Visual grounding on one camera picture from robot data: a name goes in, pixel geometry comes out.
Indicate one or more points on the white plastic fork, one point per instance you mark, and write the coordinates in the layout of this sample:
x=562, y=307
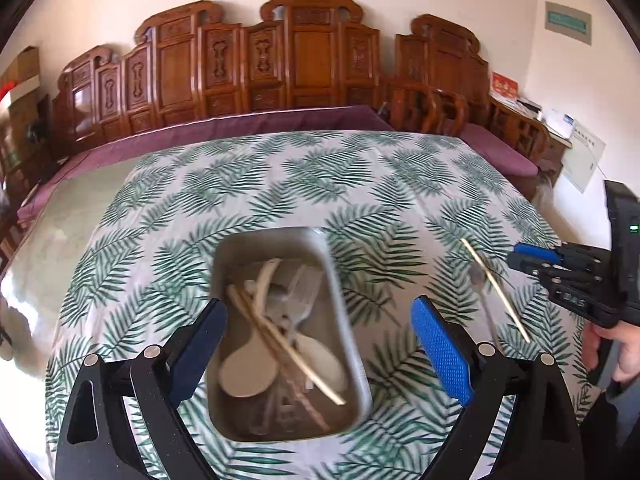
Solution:
x=300, y=295

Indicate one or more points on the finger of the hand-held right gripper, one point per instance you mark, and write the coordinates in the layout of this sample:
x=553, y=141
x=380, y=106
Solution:
x=522, y=263
x=537, y=252

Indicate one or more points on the grey rectangular container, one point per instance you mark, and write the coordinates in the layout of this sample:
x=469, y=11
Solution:
x=345, y=350

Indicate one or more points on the clear plastic spoon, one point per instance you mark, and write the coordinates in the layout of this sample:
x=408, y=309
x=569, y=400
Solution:
x=477, y=275

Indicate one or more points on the plain cardboard box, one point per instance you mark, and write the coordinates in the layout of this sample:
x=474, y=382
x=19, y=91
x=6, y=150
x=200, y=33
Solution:
x=22, y=65

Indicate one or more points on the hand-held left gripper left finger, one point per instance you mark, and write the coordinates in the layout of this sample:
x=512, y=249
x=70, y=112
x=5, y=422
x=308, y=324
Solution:
x=200, y=350

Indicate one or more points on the metal fork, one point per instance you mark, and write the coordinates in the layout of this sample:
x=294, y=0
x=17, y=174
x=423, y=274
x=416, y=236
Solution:
x=260, y=412

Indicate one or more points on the leaf-printed tablecloth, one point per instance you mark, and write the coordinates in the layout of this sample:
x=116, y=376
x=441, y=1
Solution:
x=350, y=195

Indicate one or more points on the brown wooden chopstick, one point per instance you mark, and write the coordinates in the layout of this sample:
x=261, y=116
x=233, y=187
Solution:
x=310, y=402

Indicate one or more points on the wooden rice spoon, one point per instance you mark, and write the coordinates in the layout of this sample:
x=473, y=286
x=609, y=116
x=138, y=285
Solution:
x=248, y=367

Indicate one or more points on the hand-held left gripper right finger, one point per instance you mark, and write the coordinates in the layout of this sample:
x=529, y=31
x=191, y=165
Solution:
x=442, y=355

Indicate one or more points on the person's dark clothing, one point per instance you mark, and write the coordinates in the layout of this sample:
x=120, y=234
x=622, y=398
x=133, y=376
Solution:
x=615, y=435

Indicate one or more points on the long purple sofa cushion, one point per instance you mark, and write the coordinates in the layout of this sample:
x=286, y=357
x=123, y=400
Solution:
x=250, y=122

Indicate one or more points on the carved wooden armchair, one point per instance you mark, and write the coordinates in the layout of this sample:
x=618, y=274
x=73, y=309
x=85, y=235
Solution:
x=440, y=60

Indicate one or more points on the cardboard box with red print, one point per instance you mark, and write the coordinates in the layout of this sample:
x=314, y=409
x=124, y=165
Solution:
x=17, y=95

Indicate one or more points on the purple armchair cushion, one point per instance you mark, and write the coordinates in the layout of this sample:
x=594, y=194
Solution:
x=500, y=152

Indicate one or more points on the white and blue box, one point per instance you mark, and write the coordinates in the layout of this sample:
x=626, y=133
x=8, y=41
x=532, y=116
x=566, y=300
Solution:
x=560, y=122

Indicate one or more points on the carved wooden sofa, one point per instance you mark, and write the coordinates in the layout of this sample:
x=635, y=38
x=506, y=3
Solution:
x=310, y=60

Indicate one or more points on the green wall sign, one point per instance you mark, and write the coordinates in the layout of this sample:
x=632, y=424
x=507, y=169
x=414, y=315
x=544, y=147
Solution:
x=569, y=22

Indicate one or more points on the wooden side table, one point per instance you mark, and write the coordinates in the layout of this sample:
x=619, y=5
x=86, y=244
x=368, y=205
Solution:
x=552, y=155

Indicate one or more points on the light bamboo chopstick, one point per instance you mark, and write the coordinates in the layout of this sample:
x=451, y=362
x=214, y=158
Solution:
x=300, y=357
x=495, y=289

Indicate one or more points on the person's right hand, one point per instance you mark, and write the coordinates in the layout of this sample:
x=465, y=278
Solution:
x=627, y=355

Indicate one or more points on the white plastic spoon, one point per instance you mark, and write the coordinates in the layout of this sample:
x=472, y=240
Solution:
x=322, y=365

